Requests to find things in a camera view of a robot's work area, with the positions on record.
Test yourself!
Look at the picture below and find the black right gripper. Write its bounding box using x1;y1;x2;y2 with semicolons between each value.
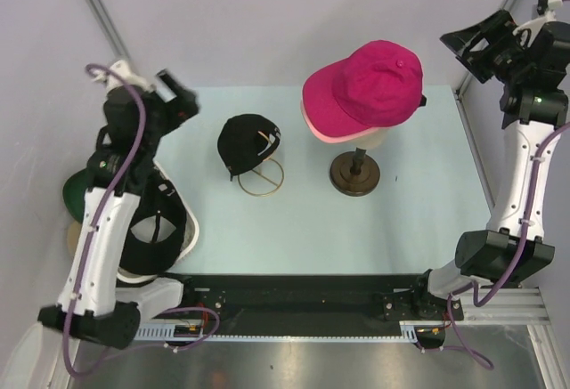
439;8;531;86

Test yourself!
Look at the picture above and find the magenta mesh cap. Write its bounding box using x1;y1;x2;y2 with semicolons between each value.
302;40;425;142

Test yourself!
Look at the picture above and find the green brim black cap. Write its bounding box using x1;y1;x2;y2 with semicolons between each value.
62;169;88;223

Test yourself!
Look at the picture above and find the pink sport cap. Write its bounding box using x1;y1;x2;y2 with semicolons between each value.
300;101;393;145

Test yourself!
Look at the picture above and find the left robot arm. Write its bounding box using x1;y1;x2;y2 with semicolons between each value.
37;61;200;349

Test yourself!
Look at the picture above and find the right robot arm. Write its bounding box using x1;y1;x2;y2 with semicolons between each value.
411;6;569;319

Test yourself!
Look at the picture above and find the black cap with gold lettering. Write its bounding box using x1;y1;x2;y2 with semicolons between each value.
217;114;281;180

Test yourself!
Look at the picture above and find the white plastic basket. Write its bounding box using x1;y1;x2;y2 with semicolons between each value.
66;161;200;284

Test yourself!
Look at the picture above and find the wooden mannequin head stand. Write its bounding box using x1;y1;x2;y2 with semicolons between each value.
329;127;389;197

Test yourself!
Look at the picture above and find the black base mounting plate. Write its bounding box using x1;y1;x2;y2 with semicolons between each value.
181;274;450;328

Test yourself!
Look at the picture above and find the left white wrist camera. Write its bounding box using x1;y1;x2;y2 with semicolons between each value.
87;60;154;93

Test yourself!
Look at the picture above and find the gold wire hat stand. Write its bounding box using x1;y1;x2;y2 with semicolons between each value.
237;131;285;198

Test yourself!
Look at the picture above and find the left aluminium frame post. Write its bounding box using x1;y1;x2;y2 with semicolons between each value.
85;0;131;60

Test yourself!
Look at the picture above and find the white slotted cable duct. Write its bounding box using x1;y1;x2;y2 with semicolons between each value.
134;320;447;344

